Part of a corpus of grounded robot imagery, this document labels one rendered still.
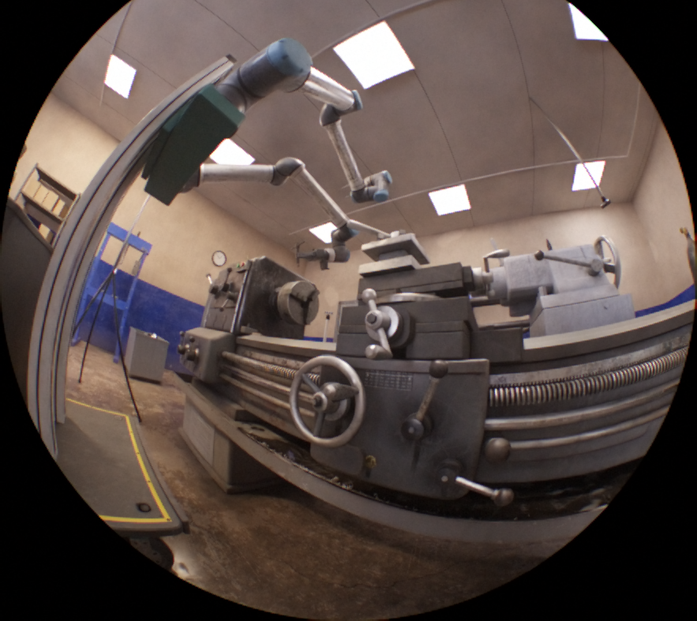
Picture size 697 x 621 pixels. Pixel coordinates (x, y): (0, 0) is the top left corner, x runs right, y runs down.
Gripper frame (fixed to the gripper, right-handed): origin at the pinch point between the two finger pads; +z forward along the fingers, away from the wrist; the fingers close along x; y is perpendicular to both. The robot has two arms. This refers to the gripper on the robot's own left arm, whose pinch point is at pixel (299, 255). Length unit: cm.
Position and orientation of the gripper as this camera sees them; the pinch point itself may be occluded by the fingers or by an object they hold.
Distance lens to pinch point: 136.9
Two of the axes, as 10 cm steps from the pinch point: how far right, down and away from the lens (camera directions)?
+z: -8.2, 0.3, -5.8
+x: 5.7, -1.5, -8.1
